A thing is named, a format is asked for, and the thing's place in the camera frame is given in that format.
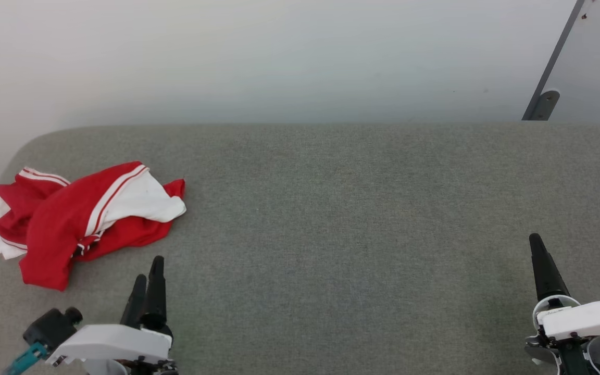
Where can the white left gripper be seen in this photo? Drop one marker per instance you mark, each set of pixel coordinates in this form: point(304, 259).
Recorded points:
point(112, 344)

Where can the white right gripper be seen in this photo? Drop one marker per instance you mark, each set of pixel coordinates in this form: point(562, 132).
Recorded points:
point(586, 317)

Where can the red and white jersey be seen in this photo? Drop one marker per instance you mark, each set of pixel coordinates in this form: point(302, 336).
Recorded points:
point(52, 224)

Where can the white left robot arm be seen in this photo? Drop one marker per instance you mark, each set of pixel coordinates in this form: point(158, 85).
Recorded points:
point(104, 369)

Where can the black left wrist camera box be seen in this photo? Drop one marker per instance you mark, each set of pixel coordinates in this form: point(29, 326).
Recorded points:
point(50, 328)

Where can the grey metal bar with bracket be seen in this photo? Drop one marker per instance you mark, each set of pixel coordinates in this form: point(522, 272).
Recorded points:
point(552, 62)

